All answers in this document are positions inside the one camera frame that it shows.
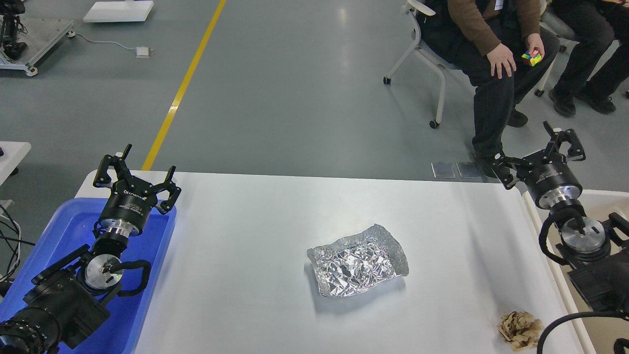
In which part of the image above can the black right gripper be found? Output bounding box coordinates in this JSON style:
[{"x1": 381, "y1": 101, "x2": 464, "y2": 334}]
[{"x1": 490, "y1": 121, "x2": 586, "y2": 210}]

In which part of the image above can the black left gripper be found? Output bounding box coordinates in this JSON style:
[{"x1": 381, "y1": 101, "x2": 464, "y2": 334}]
[{"x1": 93, "y1": 144, "x2": 181, "y2": 237}]

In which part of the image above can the colourful puzzle cube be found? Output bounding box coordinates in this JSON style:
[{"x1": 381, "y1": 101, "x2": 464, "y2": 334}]
[{"x1": 521, "y1": 49, "x2": 543, "y2": 67}]

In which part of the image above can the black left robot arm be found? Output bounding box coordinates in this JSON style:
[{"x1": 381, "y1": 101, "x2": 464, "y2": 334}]
[{"x1": 1, "y1": 144, "x2": 181, "y2": 354}]

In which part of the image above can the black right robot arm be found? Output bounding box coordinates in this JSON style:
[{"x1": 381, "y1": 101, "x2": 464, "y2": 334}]
[{"x1": 490, "y1": 121, "x2": 629, "y2": 354}]

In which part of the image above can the wheeled robot base platform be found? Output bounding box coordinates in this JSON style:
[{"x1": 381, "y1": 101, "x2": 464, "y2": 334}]
[{"x1": 0, "y1": 0, "x2": 76, "y2": 77}]

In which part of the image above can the person's right hand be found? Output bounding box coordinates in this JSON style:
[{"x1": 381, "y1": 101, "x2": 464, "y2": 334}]
[{"x1": 486, "y1": 43, "x2": 516, "y2": 79}]

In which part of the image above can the person's left hand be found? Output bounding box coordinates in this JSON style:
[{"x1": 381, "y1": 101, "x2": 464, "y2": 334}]
[{"x1": 525, "y1": 33, "x2": 544, "y2": 59}]

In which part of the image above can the blue plastic bin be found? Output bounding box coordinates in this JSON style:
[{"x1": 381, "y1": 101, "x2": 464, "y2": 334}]
[{"x1": 0, "y1": 198, "x2": 177, "y2": 354}]

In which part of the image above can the right floor metal plate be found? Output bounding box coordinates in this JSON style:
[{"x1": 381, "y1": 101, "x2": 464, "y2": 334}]
[{"x1": 456, "y1": 161, "x2": 483, "y2": 179}]

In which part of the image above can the floor metal plate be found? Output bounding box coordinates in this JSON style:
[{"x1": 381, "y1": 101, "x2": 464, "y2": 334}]
[
  {"x1": 456, "y1": 161, "x2": 483, "y2": 179},
  {"x1": 430, "y1": 162, "x2": 456, "y2": 179}
]

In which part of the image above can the left floor metal plate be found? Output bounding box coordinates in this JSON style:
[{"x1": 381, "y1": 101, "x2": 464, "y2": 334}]
[{"x1": 430, "y1": 162, "x2": 456, "y2": 179}]

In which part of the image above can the person in brown sweater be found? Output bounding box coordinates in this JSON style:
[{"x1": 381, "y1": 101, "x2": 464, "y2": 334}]
[{"x1": 420, "y1": 0, "x2": 559, "y2": 173}]

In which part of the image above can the white side table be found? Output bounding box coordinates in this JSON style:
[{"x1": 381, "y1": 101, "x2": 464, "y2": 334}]
[{"x1": 0, "y1": 141, "x2": 31, "y2": 184}]

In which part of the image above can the white floor power box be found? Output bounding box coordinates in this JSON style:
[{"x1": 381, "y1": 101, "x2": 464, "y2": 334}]
[{"x1": 135, "y1": 46, "x2": 151, "y2": 59}]

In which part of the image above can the crumpled brown paper ball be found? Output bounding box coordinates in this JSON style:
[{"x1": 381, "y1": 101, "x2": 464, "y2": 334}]
[{"x1": 497, "y1": 311, "x2": 544, "y2": 353}]

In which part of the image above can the white flat board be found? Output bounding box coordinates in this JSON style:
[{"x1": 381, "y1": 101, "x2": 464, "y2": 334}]
[{"x1": 83, "y1": 0, "x2": 154, "y2": 23}]

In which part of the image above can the white office chair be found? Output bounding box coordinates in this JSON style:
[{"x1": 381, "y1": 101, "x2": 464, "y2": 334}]
[{"x1": 382, "y1": 0, "x2": 459, "y2": 129}]

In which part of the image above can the crumpled aluminium foil sheet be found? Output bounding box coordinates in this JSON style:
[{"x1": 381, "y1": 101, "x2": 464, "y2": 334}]
[{"x1": 306, "y1": 224, "x2": 409, "y2": 297}]

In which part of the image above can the black cables bundle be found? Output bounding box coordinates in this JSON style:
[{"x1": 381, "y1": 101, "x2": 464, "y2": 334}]
[{"x1": 0, "y1": 206, "x2": 35, "y2": 283}]

